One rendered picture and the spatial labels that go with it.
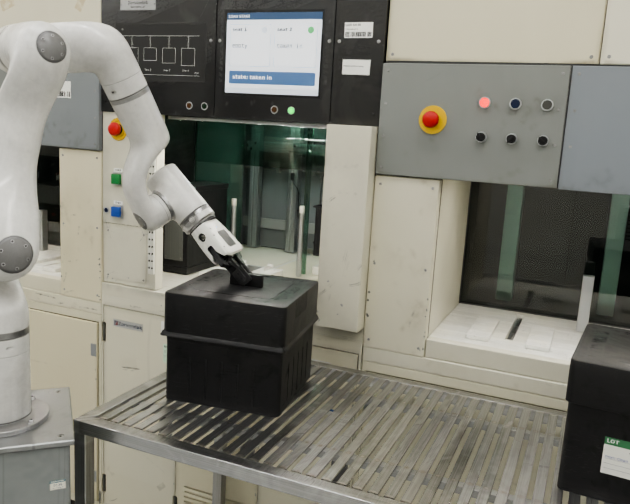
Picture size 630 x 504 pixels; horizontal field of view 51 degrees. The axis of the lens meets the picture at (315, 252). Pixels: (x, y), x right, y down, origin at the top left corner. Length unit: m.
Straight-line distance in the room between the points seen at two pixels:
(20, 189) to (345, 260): 0.79
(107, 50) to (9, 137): 0.27
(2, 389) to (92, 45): 0.71
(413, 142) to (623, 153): 0.47
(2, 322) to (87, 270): 0.85
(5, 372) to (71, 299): 0.89
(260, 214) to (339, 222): 1.18
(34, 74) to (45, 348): 1.28
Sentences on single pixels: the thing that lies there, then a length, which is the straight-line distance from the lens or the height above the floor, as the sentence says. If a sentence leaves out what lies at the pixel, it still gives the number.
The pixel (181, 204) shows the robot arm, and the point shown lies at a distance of 1.57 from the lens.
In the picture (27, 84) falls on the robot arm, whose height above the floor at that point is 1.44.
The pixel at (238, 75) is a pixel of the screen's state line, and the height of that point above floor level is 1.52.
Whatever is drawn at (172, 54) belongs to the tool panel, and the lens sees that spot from 2.01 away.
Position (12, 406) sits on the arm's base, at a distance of 1.50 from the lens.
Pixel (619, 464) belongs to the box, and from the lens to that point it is 1.34.
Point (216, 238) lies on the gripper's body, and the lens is 1.54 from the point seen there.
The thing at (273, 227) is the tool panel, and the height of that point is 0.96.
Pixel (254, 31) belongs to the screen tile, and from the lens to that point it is 1.88.
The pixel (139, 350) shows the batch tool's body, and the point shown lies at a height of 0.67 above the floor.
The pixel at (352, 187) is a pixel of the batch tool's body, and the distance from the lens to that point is 1.69.
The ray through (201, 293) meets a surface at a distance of 1.50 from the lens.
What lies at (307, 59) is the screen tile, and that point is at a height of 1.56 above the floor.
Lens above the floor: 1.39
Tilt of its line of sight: 11 degrees down
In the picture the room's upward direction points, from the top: 3 degrees clockwise
